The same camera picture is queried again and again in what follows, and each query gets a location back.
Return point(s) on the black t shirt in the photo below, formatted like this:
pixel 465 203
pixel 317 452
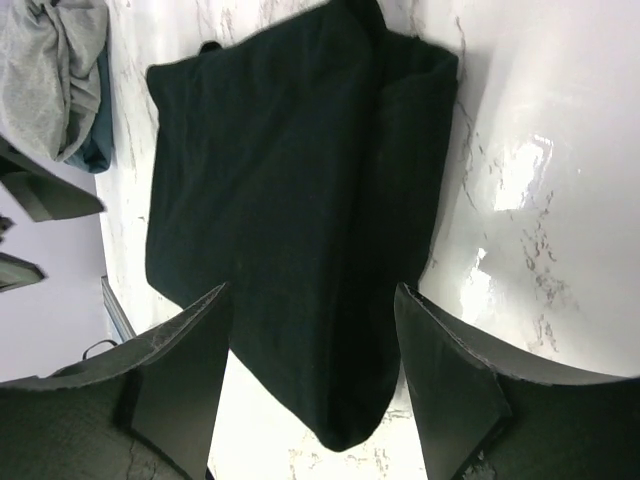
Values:
pixel 303 167

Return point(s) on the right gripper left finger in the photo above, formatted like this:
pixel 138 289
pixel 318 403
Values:
pixel 144 409

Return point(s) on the grey folded t shirt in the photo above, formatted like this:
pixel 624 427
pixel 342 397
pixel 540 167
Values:
pixel 50 79

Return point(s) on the left aluminium corner post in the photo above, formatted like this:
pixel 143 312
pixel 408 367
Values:
pixel 116 313

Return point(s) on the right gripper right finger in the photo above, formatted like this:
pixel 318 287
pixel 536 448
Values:
pixel 486 409

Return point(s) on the blue folded t shirt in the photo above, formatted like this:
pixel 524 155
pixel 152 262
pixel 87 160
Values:
pixel 94 155

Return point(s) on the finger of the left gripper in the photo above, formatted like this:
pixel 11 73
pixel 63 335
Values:
pixel 16 273
pixel 40 193

